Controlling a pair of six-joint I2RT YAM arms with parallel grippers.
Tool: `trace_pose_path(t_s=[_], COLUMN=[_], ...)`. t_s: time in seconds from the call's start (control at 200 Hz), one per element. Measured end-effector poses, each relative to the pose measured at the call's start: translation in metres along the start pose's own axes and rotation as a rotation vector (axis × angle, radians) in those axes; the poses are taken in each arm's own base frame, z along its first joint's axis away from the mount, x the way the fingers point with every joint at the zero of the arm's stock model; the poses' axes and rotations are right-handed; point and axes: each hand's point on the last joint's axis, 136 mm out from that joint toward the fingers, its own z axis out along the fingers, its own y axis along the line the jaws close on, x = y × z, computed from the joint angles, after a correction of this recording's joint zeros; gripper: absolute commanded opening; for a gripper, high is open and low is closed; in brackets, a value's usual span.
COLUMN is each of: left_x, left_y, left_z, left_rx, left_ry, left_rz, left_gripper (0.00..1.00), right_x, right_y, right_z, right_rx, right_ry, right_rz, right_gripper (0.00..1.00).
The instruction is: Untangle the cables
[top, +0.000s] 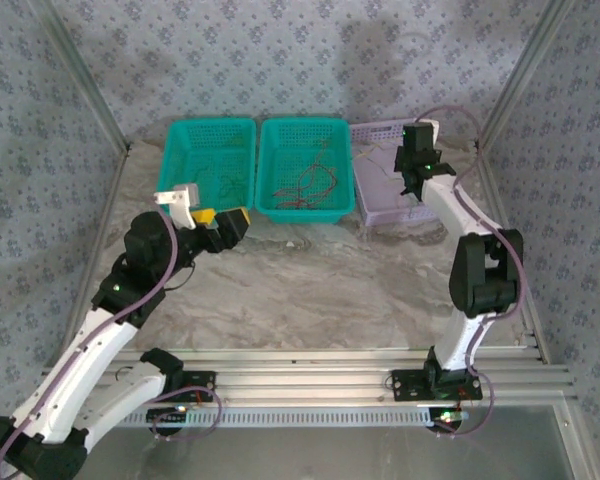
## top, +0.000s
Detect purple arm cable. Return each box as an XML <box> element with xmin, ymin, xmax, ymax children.
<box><xmin>0</xmin><ymin>207</ymin><xmax>224</xmax><ymax>480</ymax></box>
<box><xmin>414</xmin><ymin>104</ymin><xmax>527</xmax><ymax>441</ymax></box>

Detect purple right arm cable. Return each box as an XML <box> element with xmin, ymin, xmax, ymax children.
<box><xmin>414</xmin><ymin>104</ymin><xmax>527</xmax><ymax>441</ymax></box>

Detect grey slotted cable duct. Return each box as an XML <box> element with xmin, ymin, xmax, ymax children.
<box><xmin>112</xmin><ymin>407</ymin><xmax>464</xmax><ymax>429</ymax></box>

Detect grey metal panel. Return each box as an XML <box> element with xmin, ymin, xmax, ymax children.
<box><xmin>42</xmin><ymin>404</ymin><xmax>579</xmax><ymax>480</ymax></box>

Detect green wire bundle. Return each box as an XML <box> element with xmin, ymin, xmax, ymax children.
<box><xmin>194</xmin><ymin>168</ymin><xmax>250</xmax><ymax>200</ymax></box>

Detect aluminium frame post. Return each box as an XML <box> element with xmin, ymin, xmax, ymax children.
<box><xmin>474</xmin><ymin>0</ymin><xmax>576</xmax><ymax>154</ymax></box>
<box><xmin>29</xmin><ymin>0</ymin><xmax>133</xmax><ymax>154</ymax></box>

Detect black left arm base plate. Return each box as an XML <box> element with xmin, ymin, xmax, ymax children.
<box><xmin>125</xmin><ymin>369</ymin><xmax>217</xmax><ymax>404</ymax></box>

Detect black controller board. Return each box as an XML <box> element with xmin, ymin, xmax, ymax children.
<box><xmin>426</xmin><ymin>406</ymin><xmax>471</xmax><ymax>436</ymax></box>
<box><xmin>146</xmin><ymin>406</ymin><xmax>191</xmax><ymax>437</ymax></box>

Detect aluminium side rail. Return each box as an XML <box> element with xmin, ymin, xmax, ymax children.
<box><xmin>474</xmin><ymin>144</ymin><xmax>551</xmax><ymax>365</ymax></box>

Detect lilac plastic basket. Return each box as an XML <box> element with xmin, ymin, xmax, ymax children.
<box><xmin>349</xmin><ymin>118</ymin><xmax>451</xmax><ymax>227</ymax></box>

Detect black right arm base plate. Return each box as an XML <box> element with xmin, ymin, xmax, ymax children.
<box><xmin>390</xmin><ymin>368</ymin><xmax>484</xmax><ymax>403</ymax></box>

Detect teal plastic basket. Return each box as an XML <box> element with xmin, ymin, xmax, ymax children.
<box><xmin>158</xmin><ymin>118</ymin><xmax>259</xmax><ymax>214</ymax></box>
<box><xmin>254</xmin><ymin>117</ymin><xmax>357</xmax><ymax>225</ymax></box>

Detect marble pattern table cover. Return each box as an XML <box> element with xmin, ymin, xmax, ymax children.
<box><xmin>74</xmin><ymin>124</ymin><xmax>526</xmax><ymax>351</ymax></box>

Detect aluminium mounting rail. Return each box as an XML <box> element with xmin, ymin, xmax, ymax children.
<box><xmin>39</xmin><ymin>347</ymin><xmax>579</xmax><ymax>407</ymax></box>

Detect red wire bundle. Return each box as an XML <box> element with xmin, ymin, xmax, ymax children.
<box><xmin>272</xmin><ymin>139</ymin><xmax>340</xmax><ymax>211</ymax></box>

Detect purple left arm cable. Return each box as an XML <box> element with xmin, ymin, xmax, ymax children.
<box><xmin>0</xmin><ymin>207</ymin><xmax>224</xmax><ymax>480</ymax></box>

